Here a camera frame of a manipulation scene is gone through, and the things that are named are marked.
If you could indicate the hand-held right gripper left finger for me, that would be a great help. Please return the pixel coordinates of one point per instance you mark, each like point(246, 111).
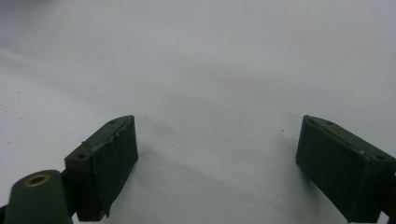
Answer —
point(102, 168)

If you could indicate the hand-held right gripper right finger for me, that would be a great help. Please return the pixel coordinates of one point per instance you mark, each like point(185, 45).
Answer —
point(342, 168)

